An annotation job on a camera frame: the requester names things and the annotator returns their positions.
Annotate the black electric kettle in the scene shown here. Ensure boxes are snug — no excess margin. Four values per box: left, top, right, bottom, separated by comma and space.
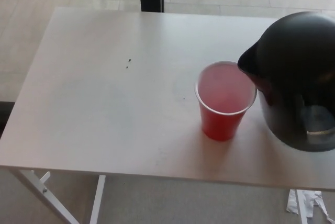
237, 11, 335, 153

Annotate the red plastic cup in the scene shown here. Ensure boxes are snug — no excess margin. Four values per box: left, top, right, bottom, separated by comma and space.
194, 61, 258, 141

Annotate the straight white metal table leg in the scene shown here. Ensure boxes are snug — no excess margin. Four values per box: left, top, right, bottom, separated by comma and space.
295, 188, 308, 224
90, 174, 106, 224

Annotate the slanted white metal table leg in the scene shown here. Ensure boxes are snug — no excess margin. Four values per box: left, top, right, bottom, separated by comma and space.
8, 169, 79, 224

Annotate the crumpled white paper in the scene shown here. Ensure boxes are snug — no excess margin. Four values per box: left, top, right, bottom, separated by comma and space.
286, 188, 329, 224

